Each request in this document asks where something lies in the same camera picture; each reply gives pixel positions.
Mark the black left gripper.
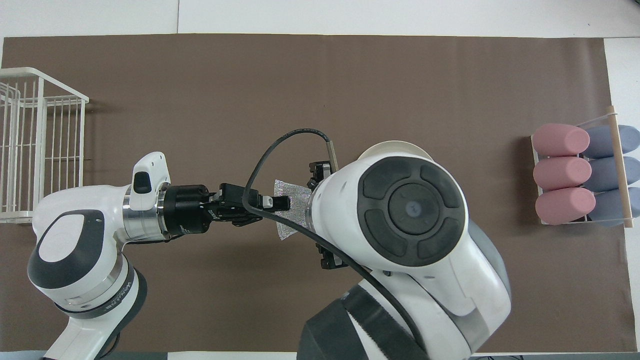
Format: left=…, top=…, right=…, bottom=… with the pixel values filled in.
left=164, top=161, right=335, bottom=237

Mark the cream round plate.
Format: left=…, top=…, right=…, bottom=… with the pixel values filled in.
left=356, top=140, right=437, bottom=163

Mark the brown table mat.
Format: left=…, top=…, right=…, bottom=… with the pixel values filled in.
left=0, top=33, right=638, bottom=353

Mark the pink cup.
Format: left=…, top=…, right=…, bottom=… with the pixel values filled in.
left=531, top=123, right=591, bottom=157
left=535, top=187, right=597, bottom=226
left=533, top=156, right=593, bottom=191

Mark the blue cup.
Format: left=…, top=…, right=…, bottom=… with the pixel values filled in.
left=590, top=187, right=640, bottom=228
left=585, top=125, right=640, bottom=159
left=582, top=156, right=640, bottom=192

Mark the white wire dish rack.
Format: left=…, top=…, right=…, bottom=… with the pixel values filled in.
left=0, top=67, right=90, bottom=224

